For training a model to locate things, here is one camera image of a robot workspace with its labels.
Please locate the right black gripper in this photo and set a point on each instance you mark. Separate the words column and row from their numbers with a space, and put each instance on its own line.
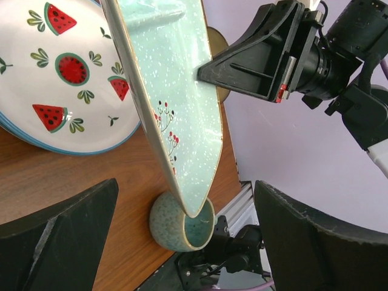
column 284, row 50

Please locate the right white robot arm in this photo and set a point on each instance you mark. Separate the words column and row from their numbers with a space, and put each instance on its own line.
column 361, row 29

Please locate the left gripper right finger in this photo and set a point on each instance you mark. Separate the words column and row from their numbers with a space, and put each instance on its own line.
column 308, row 249

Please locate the teal ceramic mug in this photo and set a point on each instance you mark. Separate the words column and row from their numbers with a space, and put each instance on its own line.
column 172, row 229

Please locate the light blue divided plate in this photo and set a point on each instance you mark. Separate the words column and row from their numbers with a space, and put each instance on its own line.
column 161, row 45

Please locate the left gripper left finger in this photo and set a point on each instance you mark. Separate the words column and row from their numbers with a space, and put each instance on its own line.
column 59, row 247

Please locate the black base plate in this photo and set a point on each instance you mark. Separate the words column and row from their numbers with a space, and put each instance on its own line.
column 226, row 263

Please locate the watermelon plate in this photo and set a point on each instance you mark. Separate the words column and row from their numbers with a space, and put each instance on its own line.
column 63, row 87

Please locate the aluminium frame rail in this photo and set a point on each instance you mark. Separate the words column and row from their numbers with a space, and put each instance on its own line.
column 240, row 211

